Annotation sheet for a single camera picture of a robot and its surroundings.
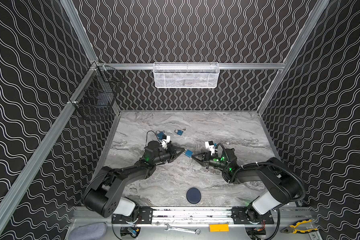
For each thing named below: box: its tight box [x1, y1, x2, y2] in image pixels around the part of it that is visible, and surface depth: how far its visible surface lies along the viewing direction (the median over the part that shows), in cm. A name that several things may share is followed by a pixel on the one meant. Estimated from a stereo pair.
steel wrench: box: [164, 223, 201, 235], surface depth 72 cm
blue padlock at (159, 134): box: [155, 130, 166, 141], surface depth 109 cm
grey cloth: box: [68, 222, 107, 240], surface depth 70 cm
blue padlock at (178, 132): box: [174, 129, 184, 136], surface depth 109 cm
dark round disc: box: [186, 187, 202, 205], surface depth 83 cm
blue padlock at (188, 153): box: [184, 149, 194, 158], surface depth 83 cm
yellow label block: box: [209, 224, 229, 232], surface depth 73 cm
